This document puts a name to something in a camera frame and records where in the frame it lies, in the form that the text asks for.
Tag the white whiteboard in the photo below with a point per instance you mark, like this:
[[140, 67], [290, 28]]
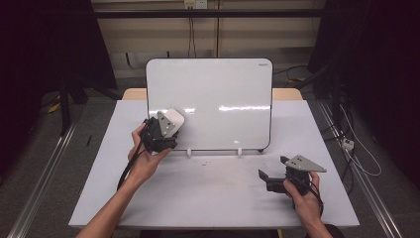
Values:
[[214, 92]]

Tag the aluminium floor rail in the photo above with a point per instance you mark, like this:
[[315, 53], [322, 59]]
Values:
[[373, 198], [43, 172]]

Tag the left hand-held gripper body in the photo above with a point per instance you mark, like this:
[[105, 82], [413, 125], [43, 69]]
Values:
[[155, 134]]

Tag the person's left hand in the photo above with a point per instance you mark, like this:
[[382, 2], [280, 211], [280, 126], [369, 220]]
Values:
[[145, 165]]

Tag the white wall socket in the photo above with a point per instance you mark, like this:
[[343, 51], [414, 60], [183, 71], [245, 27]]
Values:
[[195, 4]]

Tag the black horizontal bar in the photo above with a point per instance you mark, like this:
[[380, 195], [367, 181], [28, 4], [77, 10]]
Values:
[[208, 13]]

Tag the white whiteboard stand clip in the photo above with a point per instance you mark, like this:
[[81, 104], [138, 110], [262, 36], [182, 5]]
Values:
[[239, 151], [188, 152]]

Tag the yellow floor tape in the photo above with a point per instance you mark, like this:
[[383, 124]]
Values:
[[54, 107]]

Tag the person's right hand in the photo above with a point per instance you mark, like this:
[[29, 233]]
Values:
[[305, 206]]

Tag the white power strip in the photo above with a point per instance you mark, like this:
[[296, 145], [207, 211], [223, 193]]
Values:
[[347, 144]]

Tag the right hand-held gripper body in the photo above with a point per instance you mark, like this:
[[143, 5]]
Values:
[[298, 172]]

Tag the dark curtain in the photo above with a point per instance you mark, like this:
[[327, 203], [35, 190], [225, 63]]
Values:
[[39, 49], [389, 66]]

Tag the black metal stand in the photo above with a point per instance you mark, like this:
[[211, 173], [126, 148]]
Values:
[[65, 109]]

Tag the white whiteboard eraser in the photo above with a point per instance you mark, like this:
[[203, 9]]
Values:
[[175, 119]]

